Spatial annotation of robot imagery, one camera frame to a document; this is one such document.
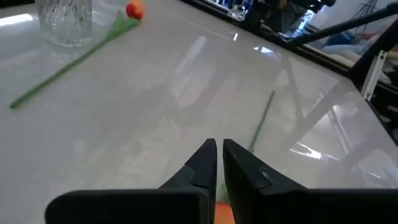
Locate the white metal bracket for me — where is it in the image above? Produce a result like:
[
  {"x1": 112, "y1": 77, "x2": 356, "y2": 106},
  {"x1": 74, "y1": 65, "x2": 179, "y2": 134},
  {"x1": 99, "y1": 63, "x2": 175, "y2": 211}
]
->
[{"x1": 362, "y1": 49, "x2": 388, "y2": 101}]

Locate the black aluminium table frame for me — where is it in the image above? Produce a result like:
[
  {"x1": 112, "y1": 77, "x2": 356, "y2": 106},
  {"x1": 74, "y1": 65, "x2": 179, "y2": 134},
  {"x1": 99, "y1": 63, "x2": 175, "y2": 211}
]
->
[{"x1": 180, "y1": 0, "x2": 398, "y2": 147}]

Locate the orange artificial tulip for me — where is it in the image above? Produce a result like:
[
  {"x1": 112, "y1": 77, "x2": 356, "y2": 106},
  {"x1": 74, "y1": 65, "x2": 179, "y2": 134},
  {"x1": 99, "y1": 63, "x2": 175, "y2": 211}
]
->
[
  {"x1": 9, "y1": 0, "x2": 146, "y2": 110},
  {"x1": 214, "y1": 90, "x2": 277, "y2": 224}
]

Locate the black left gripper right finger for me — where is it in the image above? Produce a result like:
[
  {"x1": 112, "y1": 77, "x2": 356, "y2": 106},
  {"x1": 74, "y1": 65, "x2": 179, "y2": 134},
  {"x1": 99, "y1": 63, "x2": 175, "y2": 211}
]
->
[{"x1": 222, "y1": 138, "x2": 398, "y2": 224}]

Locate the clear glass vase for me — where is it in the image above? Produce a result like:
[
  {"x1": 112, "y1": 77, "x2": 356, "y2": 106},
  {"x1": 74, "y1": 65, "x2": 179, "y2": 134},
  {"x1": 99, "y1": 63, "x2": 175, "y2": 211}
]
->
[{"x1": 34, "y1": 0, "x2": 93, "y2": 48}]

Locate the person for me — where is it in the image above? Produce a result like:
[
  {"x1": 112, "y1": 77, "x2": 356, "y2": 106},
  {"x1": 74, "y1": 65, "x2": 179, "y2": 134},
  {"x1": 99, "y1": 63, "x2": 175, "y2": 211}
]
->
[
  {"x1": 322, "y1": 18, "x2": 398, "y2": 63},
  {"x1": 248, "y1": 0, "x2": 336, "y2": 35}
]

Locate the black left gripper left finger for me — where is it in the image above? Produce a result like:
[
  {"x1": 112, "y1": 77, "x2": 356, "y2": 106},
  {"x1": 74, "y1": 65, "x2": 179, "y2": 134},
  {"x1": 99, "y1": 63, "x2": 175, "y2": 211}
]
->
[{"x1": 45, "y1": 138, "x2": 218, "y2": 224}]

